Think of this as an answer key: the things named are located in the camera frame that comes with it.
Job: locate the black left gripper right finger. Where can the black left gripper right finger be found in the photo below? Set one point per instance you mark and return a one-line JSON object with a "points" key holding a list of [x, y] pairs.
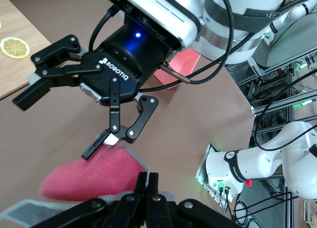
{"points": [[173, 215]]}

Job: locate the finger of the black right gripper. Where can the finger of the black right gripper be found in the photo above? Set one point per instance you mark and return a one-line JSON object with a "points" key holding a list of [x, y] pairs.
{"points": [[32, 94], [114, 109]]}

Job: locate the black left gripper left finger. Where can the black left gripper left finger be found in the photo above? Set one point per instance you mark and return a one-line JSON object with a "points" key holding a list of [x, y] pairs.
{"points": [[119, 213]]}

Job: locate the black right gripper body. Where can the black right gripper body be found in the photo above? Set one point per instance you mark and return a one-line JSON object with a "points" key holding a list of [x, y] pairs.
{"points": [[128, 55]]}

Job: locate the pink and grey cloth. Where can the pink and grey cloth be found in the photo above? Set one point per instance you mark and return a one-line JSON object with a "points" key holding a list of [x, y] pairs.
{"points": [[99, 173]]}

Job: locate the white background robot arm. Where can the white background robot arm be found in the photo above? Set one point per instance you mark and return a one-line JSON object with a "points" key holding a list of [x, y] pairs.
{"points": [[292, 14]]}

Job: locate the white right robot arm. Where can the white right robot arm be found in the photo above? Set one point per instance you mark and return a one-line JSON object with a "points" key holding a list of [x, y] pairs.
{"points": [[267, 163]]}

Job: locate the lemon slice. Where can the lemon slice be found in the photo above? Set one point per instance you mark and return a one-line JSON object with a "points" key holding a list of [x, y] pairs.
{"points": [[15, 47]]}

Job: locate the pink plastic bin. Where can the pink plastic bin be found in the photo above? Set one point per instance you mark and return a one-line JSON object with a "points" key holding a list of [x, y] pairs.
{"points": [[183, 62]]}

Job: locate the bamboo cutting board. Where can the bamboo cutting board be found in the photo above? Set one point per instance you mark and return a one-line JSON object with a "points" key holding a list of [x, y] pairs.
{"points": [[24, 20]]}

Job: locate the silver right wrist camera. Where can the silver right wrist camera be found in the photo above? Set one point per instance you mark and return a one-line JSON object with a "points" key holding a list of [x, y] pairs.
{"points": [[161, 10]]}

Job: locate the aluminium frame rack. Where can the aluminium frame rack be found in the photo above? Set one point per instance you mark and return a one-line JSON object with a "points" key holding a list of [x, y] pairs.
{"points": [[270, 108]]}

